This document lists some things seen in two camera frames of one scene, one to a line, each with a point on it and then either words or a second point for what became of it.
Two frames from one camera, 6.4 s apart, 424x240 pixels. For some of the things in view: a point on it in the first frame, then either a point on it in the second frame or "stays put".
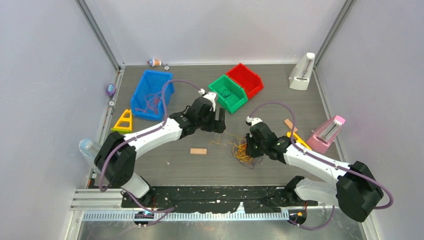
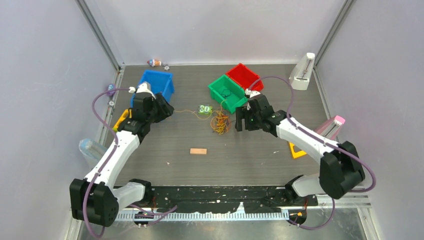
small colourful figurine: (153, 62) stays put
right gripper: (252, 153) to (240, 114)
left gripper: (217, 126) to (164, 113)
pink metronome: (324, 135) stays put
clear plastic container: (91, 148) stays put
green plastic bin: (229, 92) stays put
